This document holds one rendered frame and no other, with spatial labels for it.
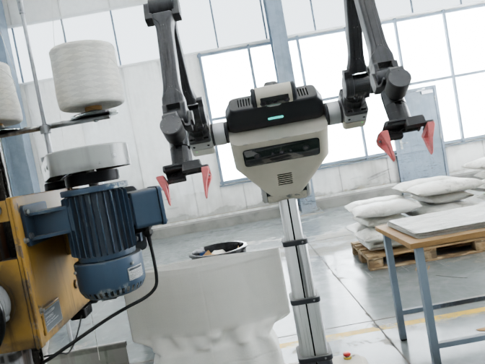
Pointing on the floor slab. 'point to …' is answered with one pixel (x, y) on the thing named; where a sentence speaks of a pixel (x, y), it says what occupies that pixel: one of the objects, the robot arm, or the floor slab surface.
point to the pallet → (375, 262)
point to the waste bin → (219, 249)
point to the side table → (426, 285)
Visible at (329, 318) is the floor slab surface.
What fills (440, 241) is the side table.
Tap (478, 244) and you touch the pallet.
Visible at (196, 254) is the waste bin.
